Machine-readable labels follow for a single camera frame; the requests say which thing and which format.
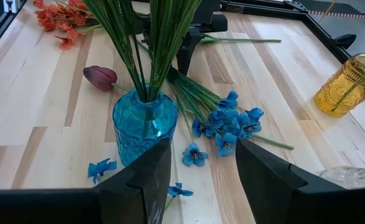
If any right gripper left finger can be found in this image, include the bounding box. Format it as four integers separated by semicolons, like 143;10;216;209
92;138;172;224

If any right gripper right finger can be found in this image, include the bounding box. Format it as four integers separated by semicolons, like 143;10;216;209
235;138;345;224

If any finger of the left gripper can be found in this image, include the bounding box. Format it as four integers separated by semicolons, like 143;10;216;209
176;27;203;76

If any blue glass vase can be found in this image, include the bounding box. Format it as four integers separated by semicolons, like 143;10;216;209
112;83;179;167

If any blue artificial flower bunch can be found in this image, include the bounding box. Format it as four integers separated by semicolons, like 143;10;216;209
166;67;295;167

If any clear glass vase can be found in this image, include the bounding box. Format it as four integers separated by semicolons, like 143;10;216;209
317;164;365;190

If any yellow glass vase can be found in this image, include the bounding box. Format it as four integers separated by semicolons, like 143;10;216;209
313;49;365;118

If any small fallen blue blossom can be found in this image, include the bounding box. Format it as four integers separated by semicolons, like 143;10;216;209
167;182;195;198
87;157;118;185

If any dark red artificial tulip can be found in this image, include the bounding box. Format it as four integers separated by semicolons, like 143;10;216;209
82;65;132;93

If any black mat orange striped edge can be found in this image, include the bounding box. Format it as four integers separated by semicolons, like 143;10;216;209
306;0;365;20

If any long yellow floor cable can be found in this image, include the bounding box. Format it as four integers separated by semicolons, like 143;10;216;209
324;0;338;16

